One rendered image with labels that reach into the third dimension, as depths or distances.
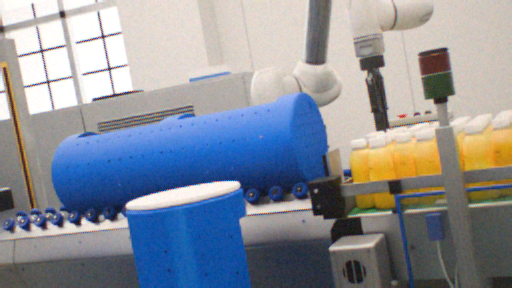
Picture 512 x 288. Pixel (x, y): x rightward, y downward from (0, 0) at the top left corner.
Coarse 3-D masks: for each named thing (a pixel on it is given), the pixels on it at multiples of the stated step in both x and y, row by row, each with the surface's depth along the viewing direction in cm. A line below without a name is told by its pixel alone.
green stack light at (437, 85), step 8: (448, 72) 126; (424, 80) 127; (432, 80) 126; (440, 80) 125; (448, 80) 125; (424, 88) 128; (432, 88) 126; (440, 88) 125; (448, 88) 125; (424, 96) 128; (432, 96) 126; (440, 96) 125
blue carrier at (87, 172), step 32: (288, 96) 177; (160, 128) 190; (192, 128) 184; (224, 128) 178; (256, 128) 173; (288, 128) 168; (320, 128) 188; (64, 160) 203; (96, 160) 197; (128, 160) 191; (160, 160) 186; (192, 160) 181; (224, 160) 177; (256, 160) 173; (288, 160) 169; (320, 160) 184; (64, 192) 203; (96, 192) 199; (128, 192) 194
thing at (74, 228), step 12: (252, 204) 179; (276, 204) 175; (288, 204) 173; (300, 204) 171; (0, 228) 224; (12, 228) 220; (48, 228) 212; (60, 228) 210; (72, 228) 207; (84, 228) 204; (96, 228) 202; (108, 228) 200; (120, 228) 198; (0, 240) 220
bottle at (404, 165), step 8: (400, 144) 157; (408, 144) 156; (400, 152) 156; (408, 152) 155; (400, 160) 156; (408, 160) 155; (400, 168) 156; (408, 168) 155; (400, 176) 157; (408, 176) 156; (408, 192) 156; (416, 192) 156
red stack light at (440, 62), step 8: (424, 56) 126; (432, 56) 125; (440, 56) 125; (448, 56) 126; (424, 64) 126; (432, 64) 125; (440, 64) 125; (448, 64) 126; (424, 72) 127; (432, 72) 125; (440, 72) 125
